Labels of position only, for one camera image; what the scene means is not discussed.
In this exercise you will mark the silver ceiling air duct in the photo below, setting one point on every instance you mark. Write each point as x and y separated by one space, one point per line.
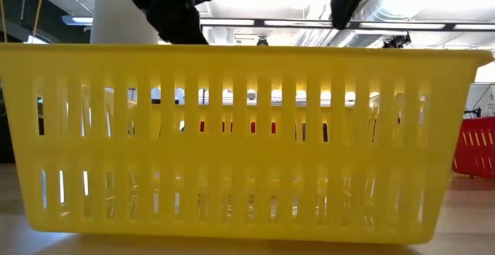
381 4

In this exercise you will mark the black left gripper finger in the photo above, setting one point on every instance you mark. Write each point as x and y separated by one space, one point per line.
181 25

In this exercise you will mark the yellow slotted plastic basket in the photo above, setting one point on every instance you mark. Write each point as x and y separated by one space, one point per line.
247 150

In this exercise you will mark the red slotted plastic basket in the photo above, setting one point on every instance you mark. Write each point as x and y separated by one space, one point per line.
473 158

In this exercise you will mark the white cylindrical bin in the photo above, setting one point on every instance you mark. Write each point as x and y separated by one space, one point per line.
123 19

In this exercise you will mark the white ceiling light fixture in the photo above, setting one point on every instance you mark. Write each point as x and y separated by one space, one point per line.
77 20

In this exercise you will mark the black overhead light rail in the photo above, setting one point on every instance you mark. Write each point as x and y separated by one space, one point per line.
258 22

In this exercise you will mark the black ceiling mounted camera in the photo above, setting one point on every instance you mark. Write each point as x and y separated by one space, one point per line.
396 41

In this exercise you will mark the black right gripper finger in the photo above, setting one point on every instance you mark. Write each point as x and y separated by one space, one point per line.
346 0

